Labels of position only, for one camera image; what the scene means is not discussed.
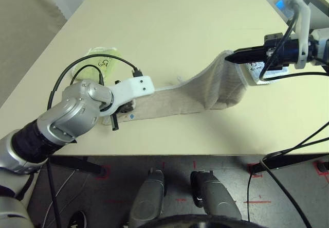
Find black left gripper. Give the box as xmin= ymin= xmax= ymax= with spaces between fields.
xmin=111 ymin=99 xmax=136 ymax=131

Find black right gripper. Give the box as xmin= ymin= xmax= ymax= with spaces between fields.
xmin=225 ymin=32 xmax=300 ymax=68

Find beige towel with white trim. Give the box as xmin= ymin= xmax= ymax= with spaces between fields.
xmin=102 ymin=49 xmax=249 ymax=126

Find folded blue towel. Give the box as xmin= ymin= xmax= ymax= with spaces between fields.
xmin=237 ymin=60 xmax=290 ymax=86

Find folded green towel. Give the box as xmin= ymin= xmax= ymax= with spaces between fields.
xmin=70 ymin=46 xmax=124 ymax=84

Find black table leg bar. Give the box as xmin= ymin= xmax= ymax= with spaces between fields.
xmin=48 ymin=155 xmax=106 ymax=176
xmin=250 ymin=153 xmax=329 ymax=173

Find side table with black legs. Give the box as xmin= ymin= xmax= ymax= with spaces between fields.
xmin=302 ymin=0 xmax=329 ymax=32

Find grey robot left leg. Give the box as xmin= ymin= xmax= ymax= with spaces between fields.
xmin=128 ymin=168 xmax=167 ymax=228

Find grey robot leg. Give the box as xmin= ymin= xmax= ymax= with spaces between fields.
xmin=128 ymin=168 xmax=167 ymax=228
xmin=190 ymin=170 xmax=242 ymax=228

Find black round floor object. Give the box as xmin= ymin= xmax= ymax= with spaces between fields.
xmin=69 ymin=211 xmax=87 ymax=228

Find grey robot right leg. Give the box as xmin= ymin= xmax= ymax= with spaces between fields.
xmin=190 ymin=170 xmax=242 ymax=228

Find black robot waist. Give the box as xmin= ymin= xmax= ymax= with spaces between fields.
xmin=156 ymin=214 xmax=247 ymax=228

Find beige fabric curtain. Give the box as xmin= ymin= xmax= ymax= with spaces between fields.
xmin=0 ymin=0 xmax=68 ymax=110

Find thin white wire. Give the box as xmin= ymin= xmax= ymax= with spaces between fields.
xmin=55 ymin=171 xmax=75 ymax=198

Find thin black cable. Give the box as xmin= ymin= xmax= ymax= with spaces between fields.
xmin=247 ymin=137 xmax=329 ymax=223

